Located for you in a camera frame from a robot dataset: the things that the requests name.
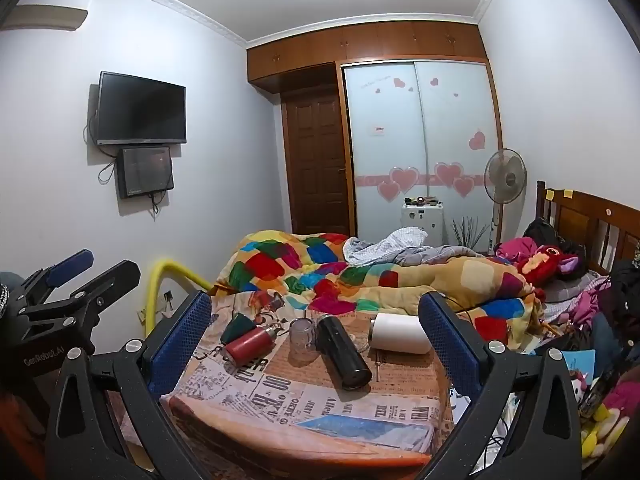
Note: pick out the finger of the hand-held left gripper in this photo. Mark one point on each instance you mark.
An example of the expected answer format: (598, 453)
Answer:
(70, 265)
(116, 277)

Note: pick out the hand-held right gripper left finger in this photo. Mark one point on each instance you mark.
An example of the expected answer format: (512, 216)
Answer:
(182, 340)

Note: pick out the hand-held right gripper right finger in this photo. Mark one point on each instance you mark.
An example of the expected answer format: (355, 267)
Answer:
(447, 340)

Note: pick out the dark green cup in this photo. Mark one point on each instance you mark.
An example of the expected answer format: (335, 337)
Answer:
(237, 327)

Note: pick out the black thermos cup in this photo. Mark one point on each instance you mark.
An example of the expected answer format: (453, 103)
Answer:
(342, 355)

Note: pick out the clear glass cup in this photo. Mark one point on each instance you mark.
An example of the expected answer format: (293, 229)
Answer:
(302, 342)

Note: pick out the yellow foam tube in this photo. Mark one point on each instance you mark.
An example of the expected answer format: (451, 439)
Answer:
(150, 300)

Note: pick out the white paper roll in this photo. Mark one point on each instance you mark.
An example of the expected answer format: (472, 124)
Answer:
(400, 334)

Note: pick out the red bottle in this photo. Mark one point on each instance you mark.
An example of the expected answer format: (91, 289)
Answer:
(247, 346)

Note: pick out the spiky potted plant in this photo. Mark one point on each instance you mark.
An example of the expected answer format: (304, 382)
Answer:
(470, 235)

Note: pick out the checked white cloth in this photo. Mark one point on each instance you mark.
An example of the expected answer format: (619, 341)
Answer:
(395, 242)

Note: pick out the pink clothing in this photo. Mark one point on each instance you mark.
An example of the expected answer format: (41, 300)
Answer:
(515, 249)

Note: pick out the red plush toy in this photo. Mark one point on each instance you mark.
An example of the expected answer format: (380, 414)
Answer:
(542, 260)

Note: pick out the colourful patchwork quilt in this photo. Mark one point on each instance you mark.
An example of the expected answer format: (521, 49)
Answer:
(280, 260)

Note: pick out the newspaper print tablecloth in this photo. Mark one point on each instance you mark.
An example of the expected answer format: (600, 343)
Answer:
(300, 400)

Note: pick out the light blue book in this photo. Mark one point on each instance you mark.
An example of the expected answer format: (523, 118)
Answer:
(582, 365)

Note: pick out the black bag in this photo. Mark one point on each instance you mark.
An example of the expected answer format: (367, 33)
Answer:
(541, 232)

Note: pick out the white standing fan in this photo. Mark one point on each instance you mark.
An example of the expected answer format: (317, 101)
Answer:
(505, 176)

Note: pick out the yellow and white plush toy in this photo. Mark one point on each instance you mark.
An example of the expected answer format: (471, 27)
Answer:
(605, 420)

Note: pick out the wooden bed headboard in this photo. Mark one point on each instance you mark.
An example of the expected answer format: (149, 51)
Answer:
(575, 215)

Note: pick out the black clothing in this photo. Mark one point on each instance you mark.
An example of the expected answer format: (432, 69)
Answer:
(627, 292)

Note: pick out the frosted sliding wardrobe door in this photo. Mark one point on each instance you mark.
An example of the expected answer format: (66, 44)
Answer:
(460, 125)
(382, 160)

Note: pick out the dark wooden door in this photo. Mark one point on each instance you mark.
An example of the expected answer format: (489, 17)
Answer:
(315, 160)

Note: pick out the wooden overhead cabinet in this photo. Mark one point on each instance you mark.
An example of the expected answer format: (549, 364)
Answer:
(375, 42)

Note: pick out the wall socket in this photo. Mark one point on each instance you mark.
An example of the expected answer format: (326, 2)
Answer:
(168, 300)

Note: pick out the small black wall monitor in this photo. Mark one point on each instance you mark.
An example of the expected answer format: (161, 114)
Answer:
(146, 170)

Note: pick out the wall-mounted black television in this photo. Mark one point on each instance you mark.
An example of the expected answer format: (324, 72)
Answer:
(142, 107)

